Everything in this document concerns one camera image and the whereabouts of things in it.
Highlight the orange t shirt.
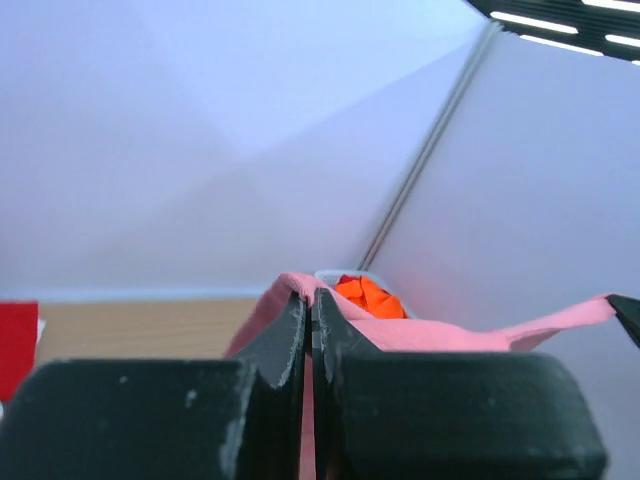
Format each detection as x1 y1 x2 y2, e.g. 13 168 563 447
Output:
334 275 410 319

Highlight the folded red t shirt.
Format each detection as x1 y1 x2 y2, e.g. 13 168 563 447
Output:
0 302 39 402

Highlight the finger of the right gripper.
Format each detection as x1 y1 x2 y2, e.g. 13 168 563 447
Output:
606 294 640 347

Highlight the white plastic basket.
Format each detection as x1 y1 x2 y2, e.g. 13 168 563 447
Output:
314 269 391 291

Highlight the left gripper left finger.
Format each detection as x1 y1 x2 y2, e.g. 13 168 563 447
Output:
1 295 306 479

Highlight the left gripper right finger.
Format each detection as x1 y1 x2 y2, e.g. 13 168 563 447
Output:
311 289 608 479

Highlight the pink t shirt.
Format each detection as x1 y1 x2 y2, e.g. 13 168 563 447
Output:
223 273 615 479

